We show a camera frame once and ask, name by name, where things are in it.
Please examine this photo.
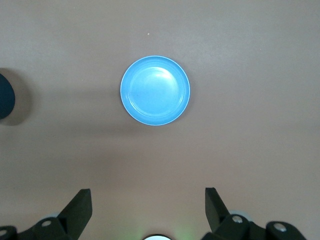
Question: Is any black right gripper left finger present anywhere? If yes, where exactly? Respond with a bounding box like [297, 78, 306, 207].
[0, 188, 93, 240]

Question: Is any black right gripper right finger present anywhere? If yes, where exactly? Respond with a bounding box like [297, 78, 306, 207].
[199, 187, 307, 240]

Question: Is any brown table cover sheet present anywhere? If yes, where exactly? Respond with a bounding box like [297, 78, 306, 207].
[0, 0, 320, 240]

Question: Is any blue round plate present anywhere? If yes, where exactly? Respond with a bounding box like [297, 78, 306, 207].
[119, 55, 191, 126]

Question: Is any black pot with blue handle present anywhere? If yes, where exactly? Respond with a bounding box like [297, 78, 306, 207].
[0, 73, 16, 120]

